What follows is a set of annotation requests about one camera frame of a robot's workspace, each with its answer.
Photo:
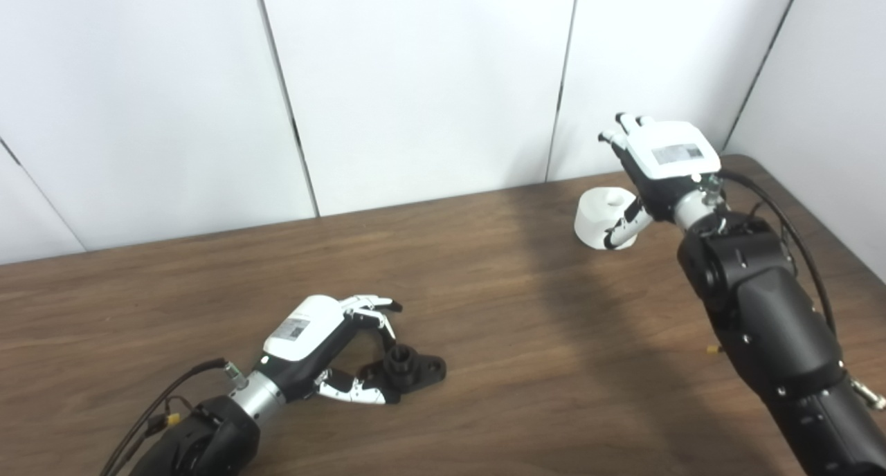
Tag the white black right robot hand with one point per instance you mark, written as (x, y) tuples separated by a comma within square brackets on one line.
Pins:
[(668, 154)]

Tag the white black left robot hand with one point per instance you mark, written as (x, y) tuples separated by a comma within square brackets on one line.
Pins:
[(304, 331)]

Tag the round white piece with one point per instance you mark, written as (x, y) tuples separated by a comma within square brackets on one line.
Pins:
[(594, 216)]

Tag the black flanged holder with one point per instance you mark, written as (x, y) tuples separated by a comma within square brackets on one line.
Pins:
[(415, 369)]

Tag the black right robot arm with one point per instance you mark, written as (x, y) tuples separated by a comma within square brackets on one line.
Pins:
[(768, 310)]

